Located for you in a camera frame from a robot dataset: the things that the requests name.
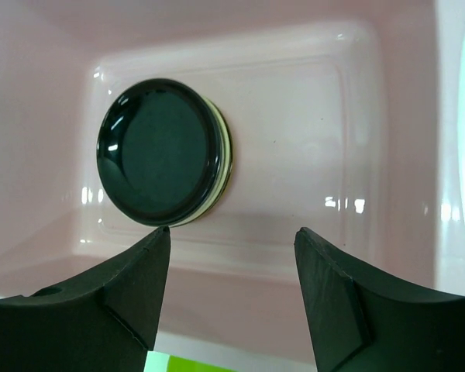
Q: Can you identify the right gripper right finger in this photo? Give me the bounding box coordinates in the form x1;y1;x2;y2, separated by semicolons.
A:
294;228;465;371

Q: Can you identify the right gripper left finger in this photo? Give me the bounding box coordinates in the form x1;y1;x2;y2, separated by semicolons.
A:
0;227;170;371

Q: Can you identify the green plate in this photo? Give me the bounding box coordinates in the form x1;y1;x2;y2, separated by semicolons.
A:
143;351;229;372

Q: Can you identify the black plate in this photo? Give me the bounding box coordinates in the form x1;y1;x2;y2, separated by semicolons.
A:
96;78;221;226

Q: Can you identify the cream plate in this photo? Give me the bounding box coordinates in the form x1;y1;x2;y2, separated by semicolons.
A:
170;96;233;227

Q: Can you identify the pink plastic bin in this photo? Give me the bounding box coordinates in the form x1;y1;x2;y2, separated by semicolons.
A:
0;0;465;365

